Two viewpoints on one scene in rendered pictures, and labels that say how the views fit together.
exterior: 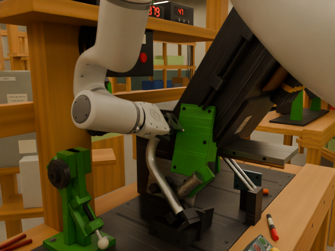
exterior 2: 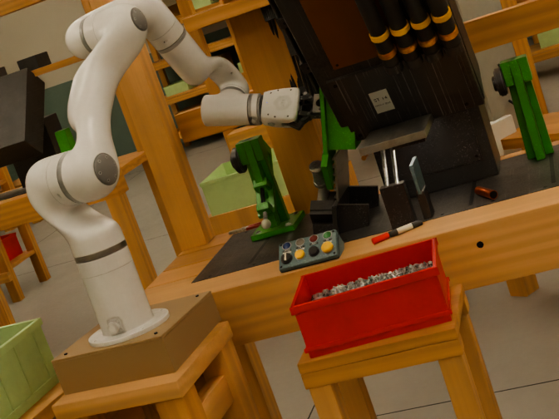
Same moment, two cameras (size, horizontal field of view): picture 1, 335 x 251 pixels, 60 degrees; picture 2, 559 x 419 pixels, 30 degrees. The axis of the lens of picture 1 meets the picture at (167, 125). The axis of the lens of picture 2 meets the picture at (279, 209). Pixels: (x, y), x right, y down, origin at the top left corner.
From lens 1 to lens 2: 2.51 m
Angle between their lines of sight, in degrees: 69
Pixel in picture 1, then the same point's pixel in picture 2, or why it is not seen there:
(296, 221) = (432, 231)
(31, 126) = not seen: hidden behind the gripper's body
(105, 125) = (218, 122)
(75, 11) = (220, 16)
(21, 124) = not seen: hidden behind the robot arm
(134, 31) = (176, 62)
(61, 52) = (252, 39)
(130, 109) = (238, 105)
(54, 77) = (251, 66)
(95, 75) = (222, 77)
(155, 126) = (272, 116)
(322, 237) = not seen: outside the picture
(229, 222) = (385, 224)
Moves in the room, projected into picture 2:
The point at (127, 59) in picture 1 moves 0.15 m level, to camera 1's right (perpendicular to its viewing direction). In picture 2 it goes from (188, 78) to (207, 75)
